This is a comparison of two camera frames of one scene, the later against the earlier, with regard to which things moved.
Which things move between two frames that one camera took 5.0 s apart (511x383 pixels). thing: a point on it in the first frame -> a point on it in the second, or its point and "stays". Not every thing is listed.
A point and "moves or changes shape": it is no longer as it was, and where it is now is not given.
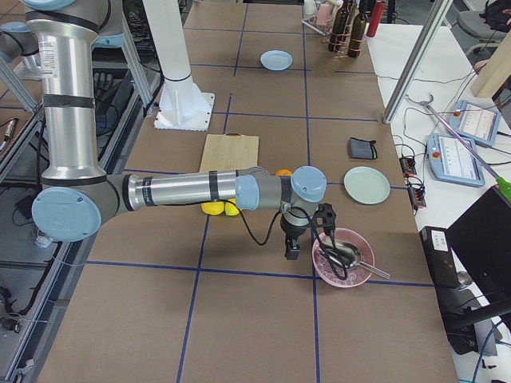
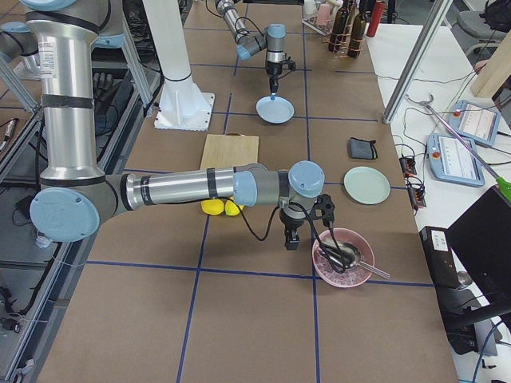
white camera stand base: [182, 106] stays
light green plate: [367, 185] stays
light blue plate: [276, 60] moves or changes shape
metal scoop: [348, 255] stays
